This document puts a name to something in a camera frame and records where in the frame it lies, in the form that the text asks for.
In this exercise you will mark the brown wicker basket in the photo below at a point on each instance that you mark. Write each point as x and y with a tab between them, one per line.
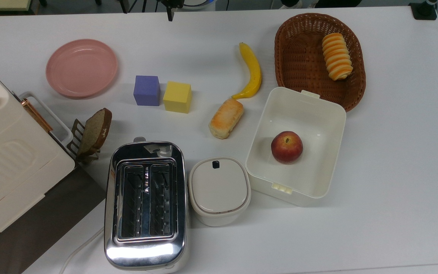
302	57

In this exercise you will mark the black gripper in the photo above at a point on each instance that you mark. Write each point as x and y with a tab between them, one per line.
171	3

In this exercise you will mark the pink round plate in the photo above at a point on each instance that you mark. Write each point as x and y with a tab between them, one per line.
81	68

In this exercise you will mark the brown toast slice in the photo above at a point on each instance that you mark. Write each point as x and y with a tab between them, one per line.
95	131

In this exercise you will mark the small white lidded bin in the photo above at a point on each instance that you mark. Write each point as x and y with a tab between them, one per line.
219	188

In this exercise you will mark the chrome and cream toaster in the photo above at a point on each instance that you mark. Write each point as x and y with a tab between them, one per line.
146	251

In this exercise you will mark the striped orange pastry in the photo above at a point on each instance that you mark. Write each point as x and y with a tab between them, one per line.
337	56

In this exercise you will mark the golden bread roll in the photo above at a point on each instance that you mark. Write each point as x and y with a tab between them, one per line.
226	118

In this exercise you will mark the purple foam cube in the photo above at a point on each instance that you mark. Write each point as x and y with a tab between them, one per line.
146	91

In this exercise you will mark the white plastic box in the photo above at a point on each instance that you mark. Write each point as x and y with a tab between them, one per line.
314	114

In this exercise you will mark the yellow banana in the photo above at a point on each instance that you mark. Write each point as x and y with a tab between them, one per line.
255	72

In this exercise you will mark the cream toy oven cabinet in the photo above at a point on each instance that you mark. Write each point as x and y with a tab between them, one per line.
13	160

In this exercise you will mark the yellow foam cube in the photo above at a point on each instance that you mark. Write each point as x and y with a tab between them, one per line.
177	97

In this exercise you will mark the red apple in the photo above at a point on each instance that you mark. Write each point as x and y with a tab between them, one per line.
287	147

